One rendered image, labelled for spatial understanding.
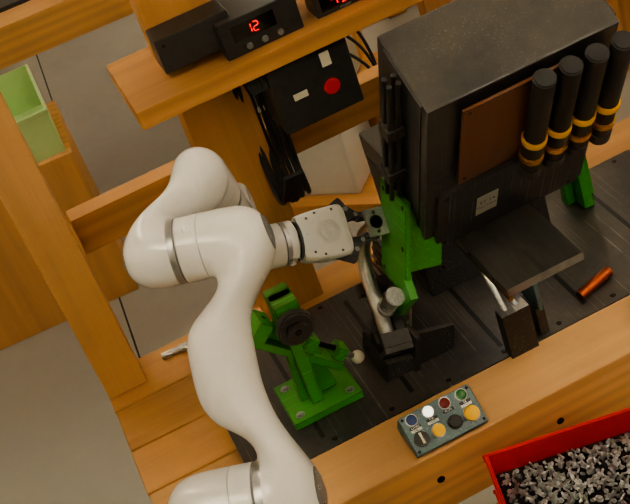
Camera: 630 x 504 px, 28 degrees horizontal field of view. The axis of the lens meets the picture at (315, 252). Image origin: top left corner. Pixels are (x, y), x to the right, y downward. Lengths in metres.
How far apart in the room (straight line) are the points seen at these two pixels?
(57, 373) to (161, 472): 1.92
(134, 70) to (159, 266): 0.70
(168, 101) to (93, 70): 3.99
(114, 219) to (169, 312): 1.83
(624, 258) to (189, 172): 1.06
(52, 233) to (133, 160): 2.90
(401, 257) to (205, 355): 0.65
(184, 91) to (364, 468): 0.77
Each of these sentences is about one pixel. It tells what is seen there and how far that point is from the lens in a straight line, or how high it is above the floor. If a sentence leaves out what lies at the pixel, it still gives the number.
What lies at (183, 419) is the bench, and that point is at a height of 0.88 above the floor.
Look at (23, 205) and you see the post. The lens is 2.50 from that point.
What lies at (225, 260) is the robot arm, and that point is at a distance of 1.84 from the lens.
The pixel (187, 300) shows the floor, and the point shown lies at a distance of 4.48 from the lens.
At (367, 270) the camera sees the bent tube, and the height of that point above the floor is 1.07.
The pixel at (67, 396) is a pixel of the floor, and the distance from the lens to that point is 4.33.
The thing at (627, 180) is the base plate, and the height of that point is 0.90.
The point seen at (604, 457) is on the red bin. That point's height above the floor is 0.88.
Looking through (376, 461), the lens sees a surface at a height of 0.90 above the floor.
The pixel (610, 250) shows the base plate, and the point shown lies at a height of 0.90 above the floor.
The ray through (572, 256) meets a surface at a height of 1.13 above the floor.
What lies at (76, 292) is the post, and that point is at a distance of 2.62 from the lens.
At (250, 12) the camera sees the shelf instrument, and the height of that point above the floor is 1.61.
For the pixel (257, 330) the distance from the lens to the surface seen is 2.36.
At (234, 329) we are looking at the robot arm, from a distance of 1.84.
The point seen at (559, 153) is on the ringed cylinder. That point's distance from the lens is 2.23.
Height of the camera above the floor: 2.58
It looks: 35 degrees down
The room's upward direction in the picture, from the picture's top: 20 degrees counter-clockwise
